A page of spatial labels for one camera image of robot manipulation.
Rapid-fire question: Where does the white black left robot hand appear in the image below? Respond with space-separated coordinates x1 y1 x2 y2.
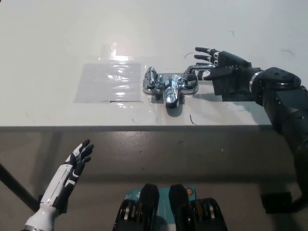
39 138 95 208

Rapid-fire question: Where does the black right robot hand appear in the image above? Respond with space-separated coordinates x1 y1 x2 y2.
186 47 253 83

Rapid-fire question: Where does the chrome lever faucet handle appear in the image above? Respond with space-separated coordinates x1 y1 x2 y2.
144 66 159 88
183 63 217 85

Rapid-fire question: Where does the chrome faucet body with spout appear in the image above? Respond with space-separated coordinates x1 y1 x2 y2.
141 73 199 109

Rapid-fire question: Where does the black table leg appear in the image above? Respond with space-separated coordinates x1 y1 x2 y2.
0 163 40 213

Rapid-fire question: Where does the clear taped plastic sheet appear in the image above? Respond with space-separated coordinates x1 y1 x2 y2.
73 62 142 104

